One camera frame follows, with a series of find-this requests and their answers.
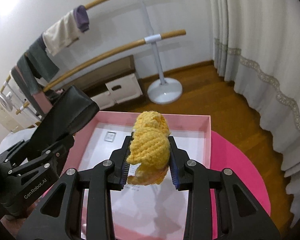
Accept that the pink round table cover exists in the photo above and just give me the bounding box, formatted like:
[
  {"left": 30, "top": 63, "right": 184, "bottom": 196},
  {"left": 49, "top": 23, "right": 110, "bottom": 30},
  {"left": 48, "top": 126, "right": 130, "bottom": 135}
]
[{"left": 39, "top": 129, "right": 271, "bottom": 240}]

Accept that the dark green towel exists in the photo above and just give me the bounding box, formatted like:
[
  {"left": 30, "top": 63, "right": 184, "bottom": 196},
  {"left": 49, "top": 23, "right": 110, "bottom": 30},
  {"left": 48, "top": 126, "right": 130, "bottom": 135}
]
[{"left": 17, "top": 35, "right": 59, "bottom": 95}]

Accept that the black leather pouch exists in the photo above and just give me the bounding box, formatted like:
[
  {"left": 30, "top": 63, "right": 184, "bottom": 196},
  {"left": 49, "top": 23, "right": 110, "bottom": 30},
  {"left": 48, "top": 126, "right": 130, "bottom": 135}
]
[{"left": 27, "top": 86, "right": 100, "bottom": 161}]

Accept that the wooden ballet barre stand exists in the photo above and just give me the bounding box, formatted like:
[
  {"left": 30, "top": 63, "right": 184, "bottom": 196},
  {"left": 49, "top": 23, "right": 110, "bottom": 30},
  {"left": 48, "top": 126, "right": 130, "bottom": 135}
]
[{"left": 0, "top": 0, "right": 187, "bottom": 116}]

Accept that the yellow crochet toy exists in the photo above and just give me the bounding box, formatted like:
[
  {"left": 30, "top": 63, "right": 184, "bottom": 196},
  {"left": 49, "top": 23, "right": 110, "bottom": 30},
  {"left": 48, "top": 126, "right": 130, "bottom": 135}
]
[{"left": 126, "top": 111, "right": 170, "bottom": 186}]

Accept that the small white fan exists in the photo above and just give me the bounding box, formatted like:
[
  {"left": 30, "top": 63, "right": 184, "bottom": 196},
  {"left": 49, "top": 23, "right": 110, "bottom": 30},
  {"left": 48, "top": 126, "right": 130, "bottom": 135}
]
[{"left": 0, "top": 92, "right": 13, "bottom": 112}]

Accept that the low dark wood cabinet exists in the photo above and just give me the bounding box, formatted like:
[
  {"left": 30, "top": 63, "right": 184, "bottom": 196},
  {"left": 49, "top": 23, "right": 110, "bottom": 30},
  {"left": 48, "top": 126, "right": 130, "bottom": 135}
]
[{"left": 57, "top": 55, "right": 145, "bottom": 111}]

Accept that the pink grey hanging cloth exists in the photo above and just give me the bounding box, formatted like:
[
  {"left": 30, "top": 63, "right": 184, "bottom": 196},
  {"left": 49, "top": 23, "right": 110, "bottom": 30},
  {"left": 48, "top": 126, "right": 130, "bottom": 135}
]
[{"left": 11, "top": 66, "right": 52, "bottom": 117}]

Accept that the white curtain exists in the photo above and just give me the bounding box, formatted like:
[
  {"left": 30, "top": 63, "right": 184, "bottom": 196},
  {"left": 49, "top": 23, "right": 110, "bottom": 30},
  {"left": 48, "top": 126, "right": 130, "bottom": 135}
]
[{"left": 210, "top": 0, "right": 300, "bottom": 220}]

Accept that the pink cardboard box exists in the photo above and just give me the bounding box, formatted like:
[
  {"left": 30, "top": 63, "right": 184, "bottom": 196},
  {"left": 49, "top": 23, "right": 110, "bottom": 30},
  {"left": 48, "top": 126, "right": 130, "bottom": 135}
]
[{"left": 65, "top": 111, "right": 211, "bottom": 239}]

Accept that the purple cloth on barre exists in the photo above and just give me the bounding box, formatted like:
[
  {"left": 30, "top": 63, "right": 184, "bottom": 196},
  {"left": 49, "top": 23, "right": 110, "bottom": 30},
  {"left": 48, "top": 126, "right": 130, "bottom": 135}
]
[{"left": 73, "top": 5, "right": 90, "bottom": 33}]

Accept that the cream cloth on barre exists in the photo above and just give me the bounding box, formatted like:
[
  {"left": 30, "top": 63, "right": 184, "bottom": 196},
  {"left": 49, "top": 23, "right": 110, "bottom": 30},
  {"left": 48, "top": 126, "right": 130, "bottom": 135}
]
[{"left": 42, "top": 10, "right": 81, "bottom": 56}]

